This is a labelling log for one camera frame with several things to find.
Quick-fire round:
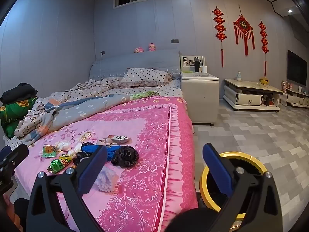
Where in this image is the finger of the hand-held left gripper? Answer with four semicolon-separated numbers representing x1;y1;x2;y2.
0;144;29;167

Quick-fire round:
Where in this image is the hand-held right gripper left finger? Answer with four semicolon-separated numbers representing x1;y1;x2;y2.
26;145;108;232

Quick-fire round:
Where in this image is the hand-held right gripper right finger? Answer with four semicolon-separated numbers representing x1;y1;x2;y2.
202;143;283;232

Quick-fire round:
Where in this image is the pale fluffy chenille cloth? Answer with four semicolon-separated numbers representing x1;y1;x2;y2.
95;165;117;193

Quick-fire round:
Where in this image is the small black plastic bag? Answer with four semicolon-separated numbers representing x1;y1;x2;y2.
72;151;90;166

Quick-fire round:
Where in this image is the blue plastic wrapper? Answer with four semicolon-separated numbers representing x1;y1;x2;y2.
81;142;117;161

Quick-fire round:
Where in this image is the white plastic wrapper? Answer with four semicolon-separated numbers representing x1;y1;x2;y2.
68;144;82;156

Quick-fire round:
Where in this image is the yellow trash bin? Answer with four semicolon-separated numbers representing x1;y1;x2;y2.
199;151;271;220

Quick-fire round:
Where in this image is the green yellow red packet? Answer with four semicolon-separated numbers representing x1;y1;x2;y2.
59;154;73;167

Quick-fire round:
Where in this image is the green and orange snack packet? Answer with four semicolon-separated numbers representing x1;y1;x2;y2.
43;144;57;157

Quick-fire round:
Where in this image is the large black plastic bag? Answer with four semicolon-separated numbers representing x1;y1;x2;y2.
111;146;140;168

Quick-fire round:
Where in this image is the green foil packet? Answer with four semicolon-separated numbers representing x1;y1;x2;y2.
48;159;64;174

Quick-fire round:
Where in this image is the white snack packet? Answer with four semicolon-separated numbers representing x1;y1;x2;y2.
106;135;132;145

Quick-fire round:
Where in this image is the black clothing pile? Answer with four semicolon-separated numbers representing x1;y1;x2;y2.
0;83;38;104

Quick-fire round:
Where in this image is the grey floral quilt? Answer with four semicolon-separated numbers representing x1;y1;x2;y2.
14;93;132;141

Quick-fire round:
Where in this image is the pink floral blanket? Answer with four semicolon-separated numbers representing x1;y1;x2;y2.
14;97;199;232

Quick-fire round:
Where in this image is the cream bedside cabinet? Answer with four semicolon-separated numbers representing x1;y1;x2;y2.
181;55;220;126

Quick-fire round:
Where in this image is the cream coffee table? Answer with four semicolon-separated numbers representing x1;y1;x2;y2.
222;78;284;113

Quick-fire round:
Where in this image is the green striped cloth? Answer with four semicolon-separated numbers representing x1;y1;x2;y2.
130;90;160;101

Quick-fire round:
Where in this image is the polka dot bed sheet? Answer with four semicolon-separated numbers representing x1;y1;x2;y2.
130;79;184;99

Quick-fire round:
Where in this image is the cream television stand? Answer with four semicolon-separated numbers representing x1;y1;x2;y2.
280;87;309;108

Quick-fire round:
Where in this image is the polka dot pillow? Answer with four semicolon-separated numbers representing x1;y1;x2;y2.
120;68;172;88

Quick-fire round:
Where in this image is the grey bed headboard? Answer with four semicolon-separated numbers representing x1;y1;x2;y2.
89;49;181;81

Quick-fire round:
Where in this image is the long red knot hanging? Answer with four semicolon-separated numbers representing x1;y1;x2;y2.
212;6;228;68
258;20;269;76

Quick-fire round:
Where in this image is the diamond red knot hanging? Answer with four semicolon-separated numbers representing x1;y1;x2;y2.
233;5;255;56

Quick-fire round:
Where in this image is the white charging cable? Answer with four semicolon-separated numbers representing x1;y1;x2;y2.
98;54;105;87

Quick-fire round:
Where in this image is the wall television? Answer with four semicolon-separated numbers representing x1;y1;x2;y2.
287;49;307;87

